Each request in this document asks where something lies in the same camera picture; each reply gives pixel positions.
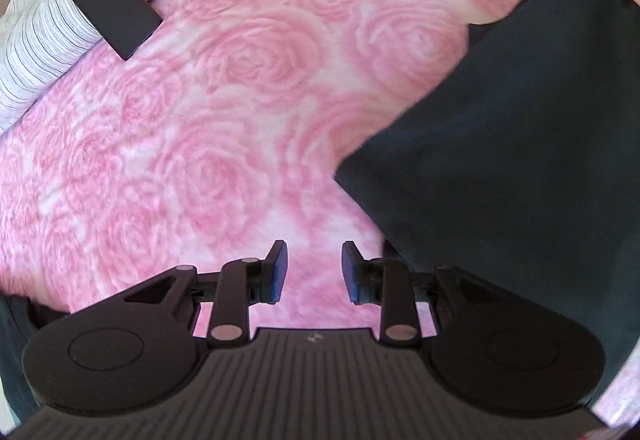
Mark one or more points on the pink rose blanket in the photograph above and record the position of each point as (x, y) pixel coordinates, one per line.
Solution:
(513, 369)

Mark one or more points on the black phone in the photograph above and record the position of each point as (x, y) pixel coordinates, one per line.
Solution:
(124, 24)

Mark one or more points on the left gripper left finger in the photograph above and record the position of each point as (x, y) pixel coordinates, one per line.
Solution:
(180, 291)

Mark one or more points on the dark green sweatshirt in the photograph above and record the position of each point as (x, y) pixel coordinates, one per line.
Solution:
(509, 149)

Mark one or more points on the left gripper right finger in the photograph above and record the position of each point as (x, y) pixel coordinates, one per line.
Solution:
(449, 291)

